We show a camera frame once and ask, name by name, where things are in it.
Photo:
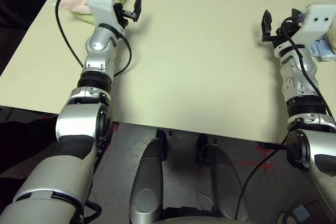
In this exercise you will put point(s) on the blue folded towel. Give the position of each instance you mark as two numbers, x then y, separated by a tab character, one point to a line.
317	48

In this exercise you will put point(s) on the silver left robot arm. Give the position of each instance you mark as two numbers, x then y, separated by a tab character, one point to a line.
78	119

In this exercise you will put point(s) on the brown shoe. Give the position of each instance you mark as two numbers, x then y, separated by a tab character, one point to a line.
287	218

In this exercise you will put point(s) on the beige folded towel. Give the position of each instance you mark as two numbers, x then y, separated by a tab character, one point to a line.
332	40

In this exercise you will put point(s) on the black table foot bar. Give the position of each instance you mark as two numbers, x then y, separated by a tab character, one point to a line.
273	145

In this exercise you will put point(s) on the blue square tag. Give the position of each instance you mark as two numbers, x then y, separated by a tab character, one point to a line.
301	213

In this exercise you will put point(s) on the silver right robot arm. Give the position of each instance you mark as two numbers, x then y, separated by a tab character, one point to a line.
302	82

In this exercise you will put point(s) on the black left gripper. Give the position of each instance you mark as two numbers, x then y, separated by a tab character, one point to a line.
124	15

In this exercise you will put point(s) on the grey right robot leg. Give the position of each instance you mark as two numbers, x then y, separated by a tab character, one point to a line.
225	182

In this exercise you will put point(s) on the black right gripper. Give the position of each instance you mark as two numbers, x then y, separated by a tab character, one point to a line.
282	35

